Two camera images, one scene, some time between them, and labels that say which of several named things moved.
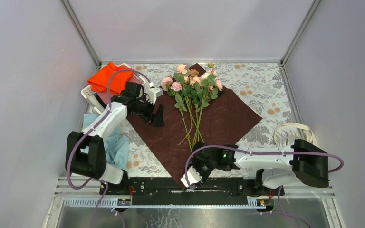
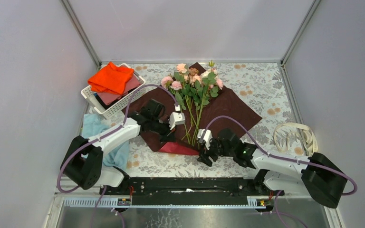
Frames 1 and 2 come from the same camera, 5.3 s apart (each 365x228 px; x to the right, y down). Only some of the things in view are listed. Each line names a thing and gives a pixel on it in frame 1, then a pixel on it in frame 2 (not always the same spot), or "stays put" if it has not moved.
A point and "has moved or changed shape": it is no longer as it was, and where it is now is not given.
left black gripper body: [144, 109] to [161, 128]
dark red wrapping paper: [224, 122] has moved or changed shape
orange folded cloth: [99, 81] stays put
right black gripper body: [204, 169] to [216, 150]
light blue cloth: [117, 145] stays put
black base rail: [209, 191] stays put
